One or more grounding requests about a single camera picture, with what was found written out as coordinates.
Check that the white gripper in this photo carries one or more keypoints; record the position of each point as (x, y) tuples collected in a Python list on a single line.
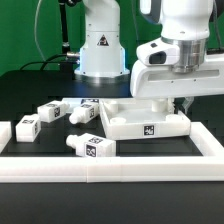
[(161, 82)]

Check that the white square tabletop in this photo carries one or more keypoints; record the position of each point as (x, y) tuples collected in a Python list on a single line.
[(129, 118)]

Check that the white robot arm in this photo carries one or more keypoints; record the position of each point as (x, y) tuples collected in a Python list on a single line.
[(174, 65)]

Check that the white U-shaped obstacle fence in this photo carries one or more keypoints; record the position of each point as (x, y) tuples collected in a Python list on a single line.
[(208, 166)]

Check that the white marker sheet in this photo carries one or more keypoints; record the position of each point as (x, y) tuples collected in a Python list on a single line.
[(75, 102)]

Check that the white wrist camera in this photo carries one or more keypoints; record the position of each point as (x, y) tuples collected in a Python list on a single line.
[(158, 52)]

